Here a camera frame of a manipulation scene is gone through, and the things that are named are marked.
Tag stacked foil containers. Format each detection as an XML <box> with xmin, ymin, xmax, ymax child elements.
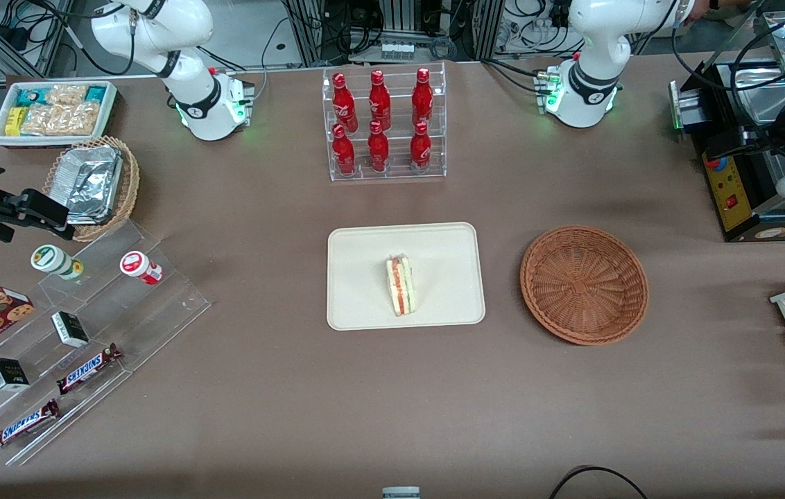
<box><xmin>62</xmin><ymin>146</ymin><xmax>124</xmax><ymax>225</ymax></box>

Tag small clear cracker bag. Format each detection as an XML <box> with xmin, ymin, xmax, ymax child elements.
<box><xmin>46</xmin><ymin>85</ymin><xmax>88</xmax><ymax>106</ymax></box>

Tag round brown wicker basket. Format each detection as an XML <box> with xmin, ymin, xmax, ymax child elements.
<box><xmin>520</xmin><ymin>225</ymin><xmax>649</xmax><ymax>346</ymax></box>

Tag green lid cup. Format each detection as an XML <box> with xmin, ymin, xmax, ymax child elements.
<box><xmin>31</xmin><ymin>244</ymin><xmax>85</xmax><ymax>281</ymax></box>

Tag aluminium frame post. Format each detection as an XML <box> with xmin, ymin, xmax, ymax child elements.
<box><xmin>285</xmin><ymin>0</ymin><xmax>327</xmax><ymax>67</ymax></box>
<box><xmin>469</xmin><ymin>0</ymin><xmax>504</xmax><ymax>62</ymax></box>

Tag red cola bottle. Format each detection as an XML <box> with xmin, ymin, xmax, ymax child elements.
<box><xmin>367</xmin><ymin>121</ymin><xmax>390</xmax><ymax>173</ymax></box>
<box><xmin>331</xmin><ymin>72</ymin><xmax>359</xmax><ymax>132</ymax></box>
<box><xmin>331</xmin><ymin>124</ymin><xmax>356</xmax><ymax>175</ymax></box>
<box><xmin>368</xmin><ymin>69</ymin><xmax>392</xmax><ymax>130</ymax></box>
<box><xmin>410</xmin><ymin>122</ymin><xmax>433</xmax><ymax>171</ymax></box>
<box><xmin>411</xmin><ymin>67</ymin><xmax>434</xmax><ymax>128</ymax></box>

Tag small tan wicker basket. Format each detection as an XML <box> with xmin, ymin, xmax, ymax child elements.
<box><xmin>42</xmin><ymin>136</ymin><xmax>141</xmax><ymax>243</ymax></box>

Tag cream plastic tray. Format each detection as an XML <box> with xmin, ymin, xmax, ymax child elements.
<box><xmin>327</xmin><ymin>222</ymin><xmax>486</xmax><ymax>331</ymax></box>

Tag triangle sandwich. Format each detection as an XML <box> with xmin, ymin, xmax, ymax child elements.
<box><xmin>385</xmin><ymin>254</ymin><xmax>418</xmax><ymax>317</ymax></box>

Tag clear acrylic bottle rack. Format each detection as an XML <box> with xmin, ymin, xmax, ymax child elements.
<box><xmin>322</xmin><ymin>61</ymin><xmax>447</xmax><ymax>183</ymax></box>

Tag clear acrylic stepped display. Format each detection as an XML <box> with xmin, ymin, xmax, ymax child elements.
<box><xmin>0</xmin><ymin>220</ymin><xmax>212</xmax><ymax>466</ymax></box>

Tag black food warmer yellow panel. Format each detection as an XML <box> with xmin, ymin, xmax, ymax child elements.
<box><xmin>670</xmin><ymin>0</ymin><xmax>785</xmax><ymax>242</ymax></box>

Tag Snickers chocolate bar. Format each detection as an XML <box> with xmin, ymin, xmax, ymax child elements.
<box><xmin>56</xmin><ymin>343</ymin><xmax>123</xmax><ymax>396</ymax></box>
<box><xmin>0</xmin><ymin>399</ymin><xmax>62</xmax><ymax>453</ymax></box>

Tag large clear cracker bag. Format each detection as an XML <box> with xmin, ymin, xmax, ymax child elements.
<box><xmin>20</xmin><ymin>103</ymin><xmax>102</xmax><ymax>137</ymax></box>

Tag small grey metal device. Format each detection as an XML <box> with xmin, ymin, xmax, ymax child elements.
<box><xmin>668</xmin><ymin>80</ymin><xmax>705</xmax><ymax>134</ymax></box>

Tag black cable bundle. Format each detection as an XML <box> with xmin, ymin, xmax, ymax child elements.
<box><xmin>323</xmin><ymin>0</ymin><xmax>381</xmax><ymax>64</ymax></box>
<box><xmin>503</xmin><ymin>0</ymin><xmax>570</xmax><ymax>55</ymax></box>

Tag red lid cup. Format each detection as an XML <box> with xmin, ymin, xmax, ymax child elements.
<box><xmin>120</xmin><ymin>251</ymin><xmax>163</xmax><ymax>286</ymax></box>

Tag thick black looped cable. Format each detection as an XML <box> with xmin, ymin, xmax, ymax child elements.
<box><xmin>549</xmin><ymin>466</ymin><xmax>648</xmax><ymax>499</ymax></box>

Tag white rectangular snack tray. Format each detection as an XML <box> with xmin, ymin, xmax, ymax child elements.
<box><xmin>0</xmin><ymin>80</ymin><xmax>120</xmax><ymax>148</ymax></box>

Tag small black box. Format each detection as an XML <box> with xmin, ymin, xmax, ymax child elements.
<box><xmin>0</xmin><ymin>358</ymin><xmax>31</xmax><ymax>392</ymax></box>
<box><xmin>51</xmin><ymin>311</ymin><xmax>90</xmax><ymax>349</ymax></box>

